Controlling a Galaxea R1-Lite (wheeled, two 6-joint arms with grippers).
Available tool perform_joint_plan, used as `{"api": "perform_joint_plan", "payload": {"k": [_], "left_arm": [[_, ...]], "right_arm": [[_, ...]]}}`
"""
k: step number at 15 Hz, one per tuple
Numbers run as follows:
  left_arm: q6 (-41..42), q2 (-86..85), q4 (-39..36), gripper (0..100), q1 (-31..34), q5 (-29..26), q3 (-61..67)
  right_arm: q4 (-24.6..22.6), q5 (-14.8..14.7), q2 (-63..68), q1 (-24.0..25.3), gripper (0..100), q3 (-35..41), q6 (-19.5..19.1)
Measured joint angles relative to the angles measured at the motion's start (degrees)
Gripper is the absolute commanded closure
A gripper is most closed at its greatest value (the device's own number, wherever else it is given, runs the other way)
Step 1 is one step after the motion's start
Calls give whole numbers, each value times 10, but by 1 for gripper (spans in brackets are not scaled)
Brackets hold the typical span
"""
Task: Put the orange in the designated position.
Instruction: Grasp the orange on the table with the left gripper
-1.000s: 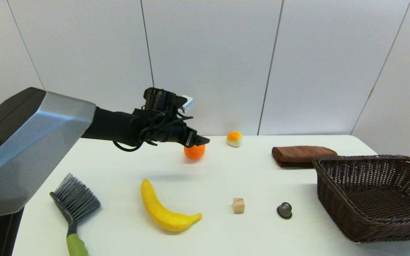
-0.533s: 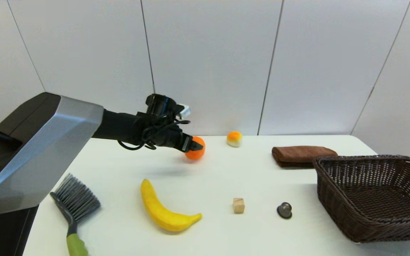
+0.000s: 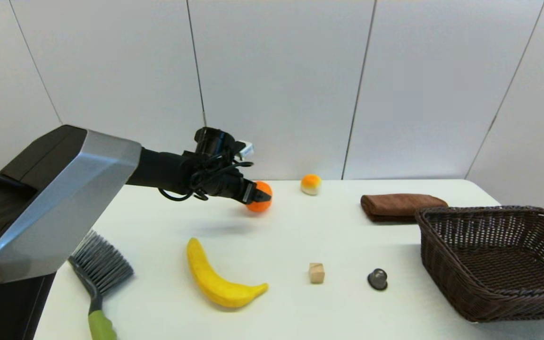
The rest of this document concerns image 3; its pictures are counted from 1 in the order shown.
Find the orange fruit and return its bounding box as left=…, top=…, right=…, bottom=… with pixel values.
left=245, top=181, right=273, bottom=213

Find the orange and white toy bun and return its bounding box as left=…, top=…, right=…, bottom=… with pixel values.
left=300, top=174, right=322, bottom=196

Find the yellow banana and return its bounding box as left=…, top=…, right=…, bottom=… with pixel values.
left=187, top=238, right=269, bottom=309

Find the folded brown cloth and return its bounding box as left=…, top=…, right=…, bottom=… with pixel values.
left=360, top=194, right=448, bottom=223

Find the dark brown wicker basket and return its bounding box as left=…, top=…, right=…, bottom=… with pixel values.
left=414, top=205, right=544, bottom=323

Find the black camera cable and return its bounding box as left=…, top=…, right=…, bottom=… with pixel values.
left=189, top=158, right=254, bottom=199

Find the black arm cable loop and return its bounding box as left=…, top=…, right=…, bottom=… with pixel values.
left=158, top=187, right=209, bottom=203

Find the grey brush with green handle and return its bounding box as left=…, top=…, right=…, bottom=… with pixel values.
left=68, top=230, right=135, bottom=340

